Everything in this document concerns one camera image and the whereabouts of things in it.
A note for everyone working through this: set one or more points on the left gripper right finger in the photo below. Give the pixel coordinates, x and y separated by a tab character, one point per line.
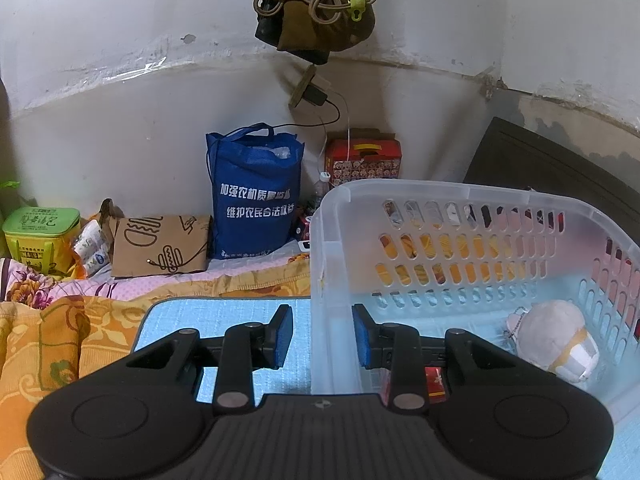
396	348

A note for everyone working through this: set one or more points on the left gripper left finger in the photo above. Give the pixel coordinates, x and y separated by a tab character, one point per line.
248	347

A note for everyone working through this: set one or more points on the red small box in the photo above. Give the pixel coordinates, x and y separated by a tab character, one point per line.
436	389

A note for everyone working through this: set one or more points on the clear plastic laundry basket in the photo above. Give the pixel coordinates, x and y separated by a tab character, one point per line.
438	255

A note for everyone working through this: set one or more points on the white taped ball bundle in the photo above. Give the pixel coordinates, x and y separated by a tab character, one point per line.
553	336

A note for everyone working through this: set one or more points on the brown paper food bag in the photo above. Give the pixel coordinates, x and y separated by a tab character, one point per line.
160	245

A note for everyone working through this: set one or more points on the blue tote bag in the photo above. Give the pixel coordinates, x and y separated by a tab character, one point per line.
255	175

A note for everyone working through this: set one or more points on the white snack packets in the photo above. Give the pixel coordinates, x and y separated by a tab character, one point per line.
93	246

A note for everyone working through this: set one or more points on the red cartoon gift box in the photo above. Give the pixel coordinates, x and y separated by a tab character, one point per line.
361	153

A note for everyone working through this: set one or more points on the orange floral blanket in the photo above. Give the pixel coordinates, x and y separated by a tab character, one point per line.
53	333

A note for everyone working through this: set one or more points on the dark wooden headboard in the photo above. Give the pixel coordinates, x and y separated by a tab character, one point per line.
510	156

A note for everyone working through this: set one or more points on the green yellow lidded box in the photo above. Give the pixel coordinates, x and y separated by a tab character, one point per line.
42	238

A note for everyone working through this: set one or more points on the brown hanging bag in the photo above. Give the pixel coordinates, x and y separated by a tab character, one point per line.
314	29

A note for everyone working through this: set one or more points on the black wall charger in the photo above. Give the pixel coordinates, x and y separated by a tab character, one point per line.
314	95

